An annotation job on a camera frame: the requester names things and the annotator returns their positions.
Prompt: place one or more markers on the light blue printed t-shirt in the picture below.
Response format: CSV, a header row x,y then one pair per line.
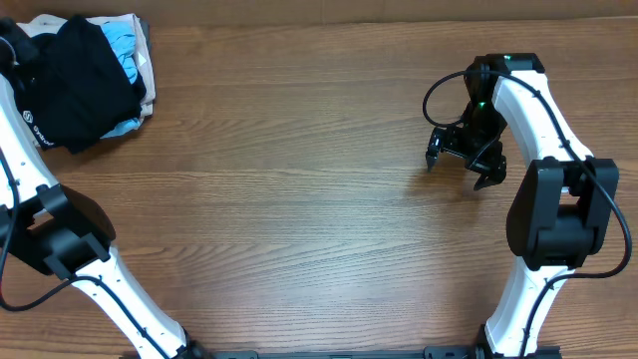
x,y
123,40

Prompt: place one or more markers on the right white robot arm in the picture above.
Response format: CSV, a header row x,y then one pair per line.
x,y
562,208

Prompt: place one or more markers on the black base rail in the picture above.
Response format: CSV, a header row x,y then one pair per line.
x,y
339,353

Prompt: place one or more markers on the beige folded garment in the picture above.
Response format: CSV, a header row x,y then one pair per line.
x,y
46,23

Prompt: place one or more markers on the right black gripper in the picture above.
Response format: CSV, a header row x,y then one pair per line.
x,y
466,148

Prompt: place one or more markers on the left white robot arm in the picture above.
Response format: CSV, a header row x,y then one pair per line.
x,y
62,232

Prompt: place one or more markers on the black polo shirt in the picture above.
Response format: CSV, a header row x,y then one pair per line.
x,y
69,86

